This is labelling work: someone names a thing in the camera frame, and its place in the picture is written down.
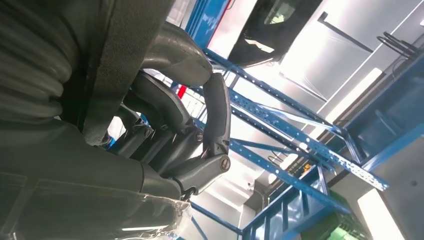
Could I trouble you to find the blue metal shelf rack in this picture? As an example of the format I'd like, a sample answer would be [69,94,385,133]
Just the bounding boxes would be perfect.
[183,0,233,49]
[190,47,424,240]

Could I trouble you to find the black glossy panel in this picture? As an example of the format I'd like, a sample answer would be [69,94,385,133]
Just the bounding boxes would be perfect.
[227,0,325,69]

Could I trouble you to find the green box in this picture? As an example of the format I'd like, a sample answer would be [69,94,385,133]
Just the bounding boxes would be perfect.
[326,223,369,240]

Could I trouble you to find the white ceiling light panel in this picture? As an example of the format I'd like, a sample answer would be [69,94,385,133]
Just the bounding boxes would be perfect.
[324,67,383,124]
[357,188,407,240]

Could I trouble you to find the black wire hooks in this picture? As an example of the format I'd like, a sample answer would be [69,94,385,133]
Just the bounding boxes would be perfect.
[376,30,420,61]

